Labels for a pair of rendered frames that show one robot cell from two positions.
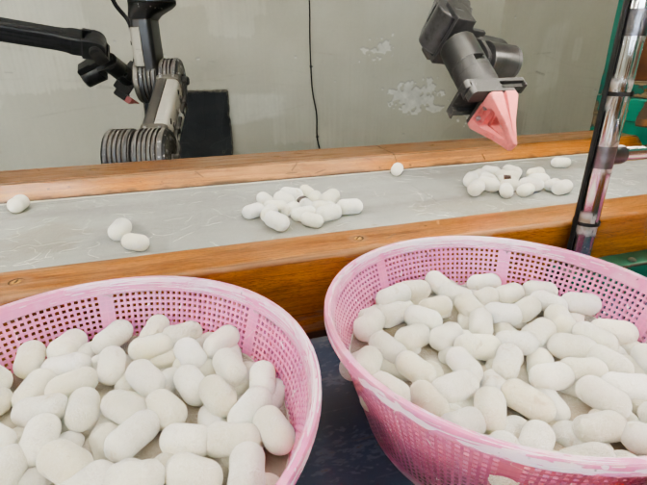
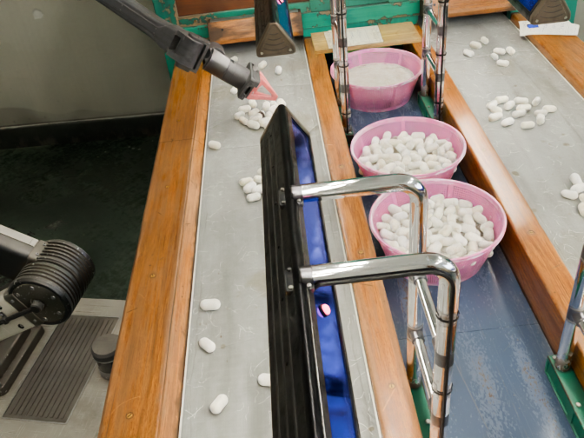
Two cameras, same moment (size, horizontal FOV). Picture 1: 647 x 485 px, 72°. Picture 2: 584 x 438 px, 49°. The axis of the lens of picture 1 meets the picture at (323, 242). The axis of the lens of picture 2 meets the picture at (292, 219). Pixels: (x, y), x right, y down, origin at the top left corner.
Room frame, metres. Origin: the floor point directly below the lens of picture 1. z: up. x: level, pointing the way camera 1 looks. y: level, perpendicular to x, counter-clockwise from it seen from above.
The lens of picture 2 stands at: (0.17, 1.16, 1.56)
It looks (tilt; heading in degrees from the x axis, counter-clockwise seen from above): 37 degrees down; 288
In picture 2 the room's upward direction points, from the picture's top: 7 degrees counter-clockwise
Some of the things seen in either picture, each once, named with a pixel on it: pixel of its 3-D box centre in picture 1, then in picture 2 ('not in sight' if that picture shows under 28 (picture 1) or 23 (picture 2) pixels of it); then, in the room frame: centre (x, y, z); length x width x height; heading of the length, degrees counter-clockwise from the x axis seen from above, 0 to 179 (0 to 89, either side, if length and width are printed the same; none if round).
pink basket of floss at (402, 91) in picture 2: not in sight; (376, 81); (0.40, -0.55, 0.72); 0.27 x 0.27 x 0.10
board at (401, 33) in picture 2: not in sight; (364, 37); (0.46, -0.76, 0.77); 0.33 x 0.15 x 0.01; 17
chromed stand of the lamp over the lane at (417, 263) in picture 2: not in sight; (368, 348); (0.26, 0.60, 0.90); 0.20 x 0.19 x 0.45; 107
